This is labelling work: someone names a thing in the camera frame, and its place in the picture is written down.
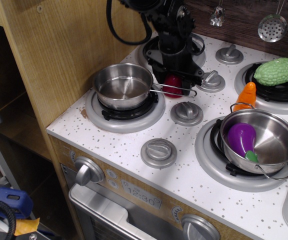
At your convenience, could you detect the grey stove knob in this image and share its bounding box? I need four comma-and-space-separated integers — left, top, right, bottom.
215, 44, 244, 65
170, 101, 204, 127
197, 70, 226, 93
140, 138, 178, 169

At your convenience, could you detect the grey stove knob lower middle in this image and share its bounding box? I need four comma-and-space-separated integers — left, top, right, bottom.
170, 101, 204, 127

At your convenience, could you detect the blue clamp tool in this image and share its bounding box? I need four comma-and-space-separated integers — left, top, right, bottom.
0, 187, 34, 219

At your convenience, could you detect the hanging silver utensil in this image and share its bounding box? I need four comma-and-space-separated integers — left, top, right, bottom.
209, 0, 225, 28

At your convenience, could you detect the back right stove burner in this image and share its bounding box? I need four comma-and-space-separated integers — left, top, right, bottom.
234, 61, 288, 115

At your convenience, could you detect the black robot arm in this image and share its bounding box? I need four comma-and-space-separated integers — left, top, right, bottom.
121, 0, 205, 96

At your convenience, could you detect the grey stove knob back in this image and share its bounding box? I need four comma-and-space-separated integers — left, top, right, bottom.
215, 44, 244, 65

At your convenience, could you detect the wooden side cabinet shelf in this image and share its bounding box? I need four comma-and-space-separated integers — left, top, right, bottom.
0, 0, 164, 240

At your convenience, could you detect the front left stove burner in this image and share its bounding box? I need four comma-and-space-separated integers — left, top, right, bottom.
85, 89, 165, 134

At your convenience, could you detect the black braided cable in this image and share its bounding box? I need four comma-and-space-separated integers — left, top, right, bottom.
0, 200, 17, 240

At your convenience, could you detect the yellow tape piece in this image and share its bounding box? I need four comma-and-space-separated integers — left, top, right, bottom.
14, 218, 40, 236

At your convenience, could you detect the grey oven dial left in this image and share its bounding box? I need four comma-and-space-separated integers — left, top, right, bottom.
74, 156, 105, 186

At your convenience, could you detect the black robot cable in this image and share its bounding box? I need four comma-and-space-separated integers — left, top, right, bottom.
105, 0, 153, 46

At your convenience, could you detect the grey oven dial right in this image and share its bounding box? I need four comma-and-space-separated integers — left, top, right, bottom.
181, 214, 221, 240

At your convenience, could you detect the silver oven door handle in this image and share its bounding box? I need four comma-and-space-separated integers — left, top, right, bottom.
68, 183, 145, 240

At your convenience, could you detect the front right stove burner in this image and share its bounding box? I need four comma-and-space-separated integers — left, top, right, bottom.
194, 117, 288, 193

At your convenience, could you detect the steel two-handled pot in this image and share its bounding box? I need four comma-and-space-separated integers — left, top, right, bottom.
219, 108, 288, 178

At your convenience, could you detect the grey oven dial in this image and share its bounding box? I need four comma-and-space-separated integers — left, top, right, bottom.
74, 156, 105, 186
181, 214, 221, 240

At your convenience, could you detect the orange toy carrot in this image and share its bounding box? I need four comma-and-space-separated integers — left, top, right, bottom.
233, 82, 257, 112

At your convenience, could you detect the steel saucepan with wire handle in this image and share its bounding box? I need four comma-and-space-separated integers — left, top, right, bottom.
92, 63, 186, 111

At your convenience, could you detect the grey stove knob upper middle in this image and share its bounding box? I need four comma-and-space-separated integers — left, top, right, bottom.
197, 70, 226, 93

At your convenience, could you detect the hanging silver skimmer ladle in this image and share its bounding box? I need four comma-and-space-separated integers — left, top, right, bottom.
257, 0, 288, 43

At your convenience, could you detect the green toy bitter gourd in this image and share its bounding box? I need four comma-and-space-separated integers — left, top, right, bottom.
253, 57, 288, 87

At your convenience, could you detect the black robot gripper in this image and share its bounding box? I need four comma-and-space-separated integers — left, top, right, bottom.
145, 41, 205, 95

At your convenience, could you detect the grey stove knob front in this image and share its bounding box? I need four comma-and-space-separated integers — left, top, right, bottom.
140, 138, 178, 169

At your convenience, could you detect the purple toy eggplant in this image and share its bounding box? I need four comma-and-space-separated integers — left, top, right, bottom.
227, 122, 258, 163

